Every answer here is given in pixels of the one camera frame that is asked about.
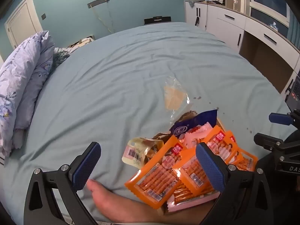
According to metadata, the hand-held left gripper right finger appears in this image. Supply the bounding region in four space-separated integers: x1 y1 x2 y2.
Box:
196 142 278 225

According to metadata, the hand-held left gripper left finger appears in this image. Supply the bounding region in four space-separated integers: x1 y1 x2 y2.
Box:
23 142 102 225

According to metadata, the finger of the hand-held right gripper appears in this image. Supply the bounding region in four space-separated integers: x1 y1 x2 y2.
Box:
254 132 286 151
269 109 297 128

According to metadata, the pink snack packet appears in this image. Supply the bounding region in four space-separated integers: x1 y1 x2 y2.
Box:
181 122 212 149

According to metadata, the pink-edged spicy stick packet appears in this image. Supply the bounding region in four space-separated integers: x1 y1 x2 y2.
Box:
166 184 219 212

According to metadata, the blue snack bag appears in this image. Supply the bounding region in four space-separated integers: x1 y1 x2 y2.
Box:
169 109 218 143

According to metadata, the chicken foot snack packet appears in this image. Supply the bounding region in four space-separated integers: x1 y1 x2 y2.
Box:
122 138 164 169

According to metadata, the clear plastic bag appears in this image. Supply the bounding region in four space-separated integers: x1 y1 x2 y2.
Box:
163 76 194 125

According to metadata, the light blue bed sheet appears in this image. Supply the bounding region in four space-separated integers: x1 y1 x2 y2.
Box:
5 22 293 225

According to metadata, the white drawer cabinet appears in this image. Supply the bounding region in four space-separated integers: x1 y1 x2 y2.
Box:
184 0 300 94

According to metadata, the lilac floral quilt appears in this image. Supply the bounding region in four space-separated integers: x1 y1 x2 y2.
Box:
0 30 55 160

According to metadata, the green patterned cloth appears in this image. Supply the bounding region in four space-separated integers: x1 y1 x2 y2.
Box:
53 47 71 67

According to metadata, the beige cardboard box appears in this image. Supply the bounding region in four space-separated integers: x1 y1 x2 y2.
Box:
68 36 95 48

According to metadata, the white door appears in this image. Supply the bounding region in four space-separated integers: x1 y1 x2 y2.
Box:
5 0 44 50

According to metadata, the yellow cable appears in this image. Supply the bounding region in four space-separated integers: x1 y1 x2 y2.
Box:
92 7 113 32

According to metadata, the white cable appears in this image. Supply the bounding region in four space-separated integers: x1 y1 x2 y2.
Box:
106 1 115 32

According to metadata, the grey wall bracket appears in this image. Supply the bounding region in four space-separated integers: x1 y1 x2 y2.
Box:
87 0 110 8

